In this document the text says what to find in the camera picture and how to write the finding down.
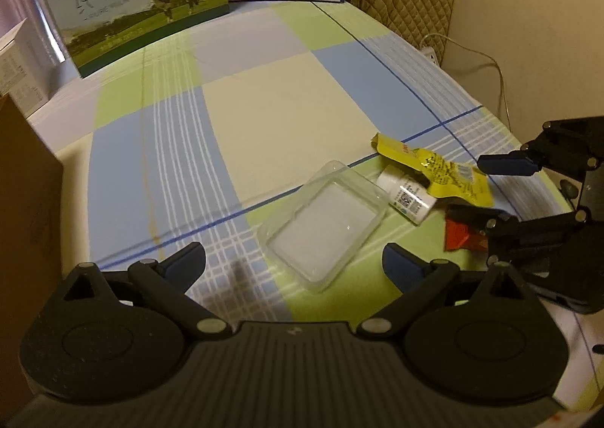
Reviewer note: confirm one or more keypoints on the red packet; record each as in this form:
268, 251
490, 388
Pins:
460, 237

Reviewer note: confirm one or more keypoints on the cow print milk carton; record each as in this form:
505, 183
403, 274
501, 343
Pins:
132, 3

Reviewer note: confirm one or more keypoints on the white power strip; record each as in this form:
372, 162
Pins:
432, 55

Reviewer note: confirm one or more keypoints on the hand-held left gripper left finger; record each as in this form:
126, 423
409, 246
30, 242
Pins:
184, 265

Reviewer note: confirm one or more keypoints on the clear plastic tray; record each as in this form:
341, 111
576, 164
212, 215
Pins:
321, 225

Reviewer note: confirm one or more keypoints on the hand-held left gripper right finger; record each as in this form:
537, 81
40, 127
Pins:
401, 267

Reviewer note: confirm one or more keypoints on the large white brown-rimmed box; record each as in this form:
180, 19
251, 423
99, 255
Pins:
23, 244

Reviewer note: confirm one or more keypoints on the yellow packet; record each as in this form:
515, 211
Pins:
448, 173

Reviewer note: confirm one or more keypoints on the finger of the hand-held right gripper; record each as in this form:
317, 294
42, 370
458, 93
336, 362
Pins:
472, 215
507, 164

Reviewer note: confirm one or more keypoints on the small white bottle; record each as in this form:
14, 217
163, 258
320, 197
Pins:
410, 201

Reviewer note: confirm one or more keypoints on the white printed carton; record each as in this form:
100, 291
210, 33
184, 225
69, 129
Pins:
23, 69

